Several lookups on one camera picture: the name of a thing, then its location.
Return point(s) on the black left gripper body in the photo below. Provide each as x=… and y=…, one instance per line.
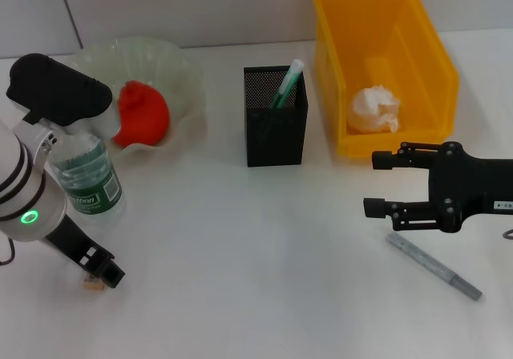
x=76, y=243

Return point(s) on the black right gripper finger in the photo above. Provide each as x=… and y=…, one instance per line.
x=409, y=156
x=409, y=214

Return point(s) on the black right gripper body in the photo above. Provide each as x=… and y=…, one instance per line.
x=473, y=186

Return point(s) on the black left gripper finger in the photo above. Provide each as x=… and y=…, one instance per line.
x=112, y=275

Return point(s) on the beige eraser with barcode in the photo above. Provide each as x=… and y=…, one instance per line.
x=92, y=282

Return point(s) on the grey marker pen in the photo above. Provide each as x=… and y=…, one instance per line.
x=433, y=267

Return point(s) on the white paper ball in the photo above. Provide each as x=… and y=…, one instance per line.
x=372, y=108

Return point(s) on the clear water bottle green label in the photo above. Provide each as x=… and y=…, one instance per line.
x=92, y=174

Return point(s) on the red-orange fruit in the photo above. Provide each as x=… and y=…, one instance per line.
x=144, y=118

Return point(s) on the light green pen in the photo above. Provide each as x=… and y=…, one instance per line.
x=286, y=84

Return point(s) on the black mesh pen holder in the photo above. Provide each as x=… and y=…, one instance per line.
x=276, y=142

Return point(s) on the translucent green wavy fruit bowl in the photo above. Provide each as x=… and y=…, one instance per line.
x=172, y=74

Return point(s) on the yellow plastic storage bin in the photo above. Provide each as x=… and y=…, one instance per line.
x=380, y=34

